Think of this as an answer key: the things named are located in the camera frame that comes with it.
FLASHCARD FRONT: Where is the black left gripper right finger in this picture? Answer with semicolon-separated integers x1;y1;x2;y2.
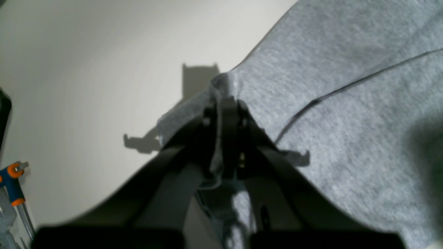
221;97;405;249

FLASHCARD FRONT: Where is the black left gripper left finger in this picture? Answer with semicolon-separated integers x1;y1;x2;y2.
31;104;217;249

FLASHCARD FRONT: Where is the grey T-shirt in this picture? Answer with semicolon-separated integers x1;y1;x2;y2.
157;0;443;249

